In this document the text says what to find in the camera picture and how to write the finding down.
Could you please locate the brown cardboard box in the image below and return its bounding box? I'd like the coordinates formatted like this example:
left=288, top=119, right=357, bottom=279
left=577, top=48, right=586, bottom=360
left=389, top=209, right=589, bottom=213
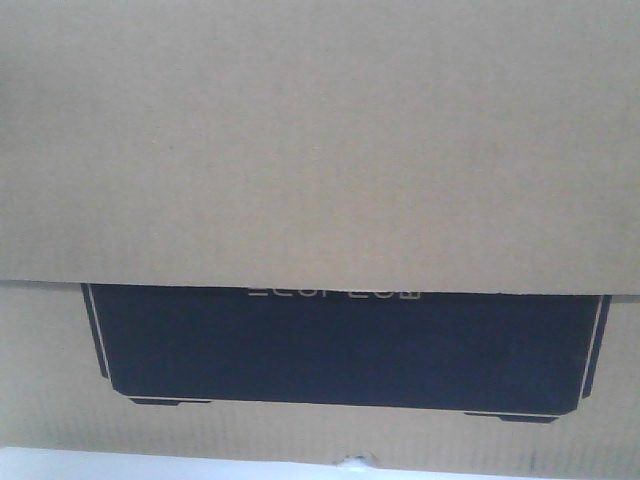
left=1, top=1, right=639, bottom=479

